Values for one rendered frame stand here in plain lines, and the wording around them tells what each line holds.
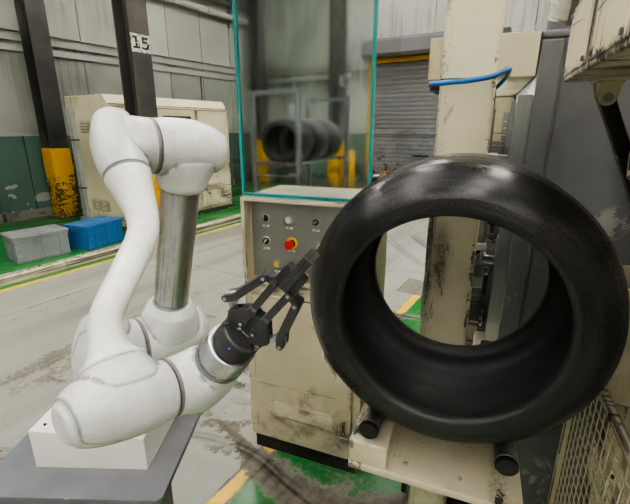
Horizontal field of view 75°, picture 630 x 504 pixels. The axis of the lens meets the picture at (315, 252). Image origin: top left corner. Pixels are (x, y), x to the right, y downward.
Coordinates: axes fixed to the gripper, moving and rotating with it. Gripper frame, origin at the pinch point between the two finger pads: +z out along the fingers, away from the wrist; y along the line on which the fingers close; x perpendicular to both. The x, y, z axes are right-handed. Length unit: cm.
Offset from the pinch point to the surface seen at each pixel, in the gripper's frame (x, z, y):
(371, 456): -16, -37, 40
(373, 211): -24.0, 3.9, 3.2
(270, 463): -68, -148, 52
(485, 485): -20, -25, 61
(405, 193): -24.6, 10.3, 5.2
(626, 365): -49, 6, 72
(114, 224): -344, -407, -232
